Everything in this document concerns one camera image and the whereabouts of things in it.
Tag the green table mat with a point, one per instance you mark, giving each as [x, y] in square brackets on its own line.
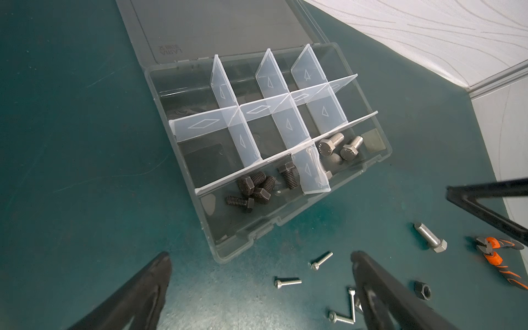
[91, 191]

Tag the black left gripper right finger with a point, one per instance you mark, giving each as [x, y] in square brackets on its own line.
[385, 300]

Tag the small silver screw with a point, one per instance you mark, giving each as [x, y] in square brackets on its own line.
[279, 283]
[352, 294]
[317, 263]

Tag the orange black side cutters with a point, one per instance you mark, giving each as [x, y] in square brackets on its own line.
[489, 246]

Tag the clear plastic organizer box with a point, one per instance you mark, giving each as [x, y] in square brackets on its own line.
[243, 87]

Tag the black hex nut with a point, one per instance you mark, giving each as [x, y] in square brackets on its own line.
[422, 290]

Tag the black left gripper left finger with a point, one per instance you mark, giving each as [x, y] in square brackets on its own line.
[138, 304]

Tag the silver hex nut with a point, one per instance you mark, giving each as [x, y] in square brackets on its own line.
[358, 305]

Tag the black hex bolt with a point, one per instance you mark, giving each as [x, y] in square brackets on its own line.
[287, 171]
[263, 193]
[248, 183]
[247, 204]

